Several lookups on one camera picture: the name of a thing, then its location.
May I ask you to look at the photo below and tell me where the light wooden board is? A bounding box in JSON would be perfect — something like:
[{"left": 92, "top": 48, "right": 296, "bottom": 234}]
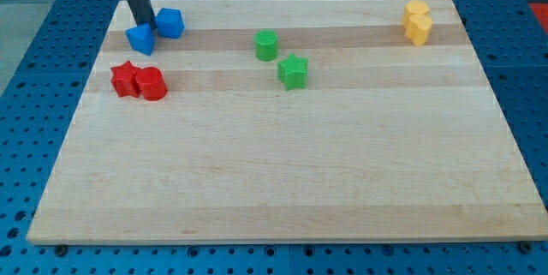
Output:
[{"left": 27, "top": 0, "right": 547, "bottom": 245}]

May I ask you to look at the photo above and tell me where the green star block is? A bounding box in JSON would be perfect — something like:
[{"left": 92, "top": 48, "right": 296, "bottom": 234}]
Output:
[{"left": 277, "top": 53, "right": 308, "bottom": 91}]

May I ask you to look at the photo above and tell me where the green cylinder block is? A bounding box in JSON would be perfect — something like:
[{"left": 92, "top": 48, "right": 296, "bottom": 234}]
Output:
[{"left": 253, "top": 29, "right": 278, "bottom": 62}]

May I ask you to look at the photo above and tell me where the red cylinder block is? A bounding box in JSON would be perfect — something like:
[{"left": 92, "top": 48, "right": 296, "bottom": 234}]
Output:
[{"left": 135, "top": 67, "right": 168, "bottom": 101}]

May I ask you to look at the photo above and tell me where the blue cube block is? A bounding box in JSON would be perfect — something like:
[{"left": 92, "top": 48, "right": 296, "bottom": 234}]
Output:
[{"left": 155, "top": 8, "right": 185, "bottom": 39}]

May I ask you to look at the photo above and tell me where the blue triangular block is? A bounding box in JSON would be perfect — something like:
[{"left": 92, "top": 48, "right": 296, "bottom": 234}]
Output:
[{"left": 125, "top": 23, "right": 155, "bottom": 56}]

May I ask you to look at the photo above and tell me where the red star block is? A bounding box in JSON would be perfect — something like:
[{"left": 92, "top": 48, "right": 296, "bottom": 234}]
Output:
[{"left": 110, "top": 61, "right": 140, "bottom": 98}]

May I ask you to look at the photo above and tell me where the yellow heart block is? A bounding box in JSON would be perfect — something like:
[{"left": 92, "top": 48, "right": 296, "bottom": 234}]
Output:
[{"left": 404, "top": 15, "right": 432, "bottom": 46}]

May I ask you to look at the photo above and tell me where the yellow rear block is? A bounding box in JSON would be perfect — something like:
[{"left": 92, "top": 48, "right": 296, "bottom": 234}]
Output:
[{"left": 402, "top": 0, "right": 430, "bottom": 28}]

